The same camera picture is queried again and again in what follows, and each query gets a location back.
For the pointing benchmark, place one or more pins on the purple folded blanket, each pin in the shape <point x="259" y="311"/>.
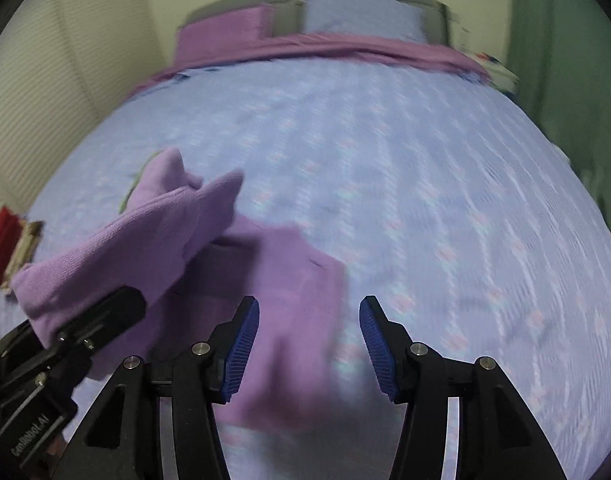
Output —
<point x="368" y="49"/>

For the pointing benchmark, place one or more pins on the blue striped pillow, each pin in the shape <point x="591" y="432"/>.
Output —
<point x="390" y="19"/>

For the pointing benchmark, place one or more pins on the purple sweatshirt green stripes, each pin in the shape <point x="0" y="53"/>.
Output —
<point x="183" y="245"/>

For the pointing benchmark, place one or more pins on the white bedside table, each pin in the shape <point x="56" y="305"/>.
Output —
<point x="502" y="79"/>

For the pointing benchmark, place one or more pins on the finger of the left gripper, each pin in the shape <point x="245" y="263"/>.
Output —
<point x="106" y="320"/>

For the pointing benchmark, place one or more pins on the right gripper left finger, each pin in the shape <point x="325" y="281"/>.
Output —
<point x="231" y="344"/>

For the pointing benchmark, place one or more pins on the white louvered closet door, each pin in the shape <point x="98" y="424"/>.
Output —
<point x="64" y="66"/>

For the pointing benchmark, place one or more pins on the folded red garment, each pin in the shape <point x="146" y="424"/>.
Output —
<point x="10" y="232"/>

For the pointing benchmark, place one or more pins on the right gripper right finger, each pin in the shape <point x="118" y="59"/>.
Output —
<point x="387" y="343"/>

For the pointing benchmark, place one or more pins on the folded beige striped garment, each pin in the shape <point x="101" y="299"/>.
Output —
<point x="24" y="252"/>

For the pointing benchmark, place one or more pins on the grey padded headboard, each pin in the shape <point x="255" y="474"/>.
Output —
<point x="289" y="16"/>

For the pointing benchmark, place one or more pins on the green curtain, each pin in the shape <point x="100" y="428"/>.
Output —
<point x="561" y="52"/>

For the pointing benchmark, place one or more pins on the purple pillow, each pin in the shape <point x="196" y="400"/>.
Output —
<point x="220" y="32"/>

